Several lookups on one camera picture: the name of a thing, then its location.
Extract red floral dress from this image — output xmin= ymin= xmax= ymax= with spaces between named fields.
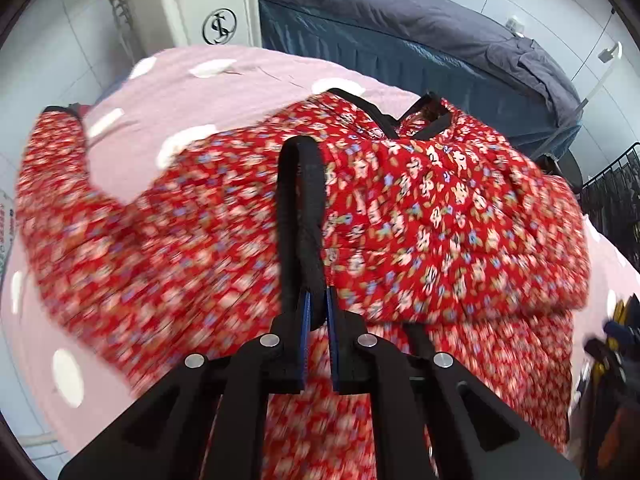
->
xmin=15 ymin=87 xmax=594 ymax=480

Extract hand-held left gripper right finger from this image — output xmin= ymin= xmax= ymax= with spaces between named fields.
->
xmin=325 ymin=287 xmax=583 ymax=480

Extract black wire rack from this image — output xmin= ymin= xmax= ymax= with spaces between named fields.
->
xmin=579 ymin=142 xmax=640 ymax=272

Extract white machine with round logo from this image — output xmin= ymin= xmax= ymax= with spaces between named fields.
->
xmin=154 ymin=0 xmax=264 ymax=55

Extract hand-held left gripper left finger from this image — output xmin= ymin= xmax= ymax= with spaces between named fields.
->
xmin=59 ymin=289 xmax=313 ymax=480

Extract pink polka dot blanket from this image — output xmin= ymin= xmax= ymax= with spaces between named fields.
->
xmin=0 ymin=44 xmax=640 ymax=467

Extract white pole stand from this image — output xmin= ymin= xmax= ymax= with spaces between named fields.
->
xmin=529 ymin=41 xmax=624 ymax=160

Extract machine hoses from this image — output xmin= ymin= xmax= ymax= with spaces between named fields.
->
xmin=105 ymin=0 xmax=138 ymax=63

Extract blue skirted bed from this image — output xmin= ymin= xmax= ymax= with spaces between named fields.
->
xmin=261 ymin=0 xmax=576 ymax=161

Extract dark grey bed cover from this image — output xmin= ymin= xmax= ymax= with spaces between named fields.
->
xmin=257 ymin=0 xmax=582 ymax=128

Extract black round stool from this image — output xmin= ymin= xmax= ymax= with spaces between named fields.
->
xmin=536 ymin=152 xmax=584 ymax=195

